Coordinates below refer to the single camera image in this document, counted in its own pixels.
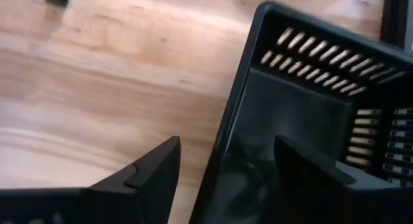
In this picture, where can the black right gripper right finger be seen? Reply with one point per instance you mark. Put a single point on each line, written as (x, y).
(322, 201)

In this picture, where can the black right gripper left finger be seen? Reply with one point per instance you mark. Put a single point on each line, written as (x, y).
(96, 208)

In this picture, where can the black plastic basket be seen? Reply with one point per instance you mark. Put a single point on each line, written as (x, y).
(290, 104)

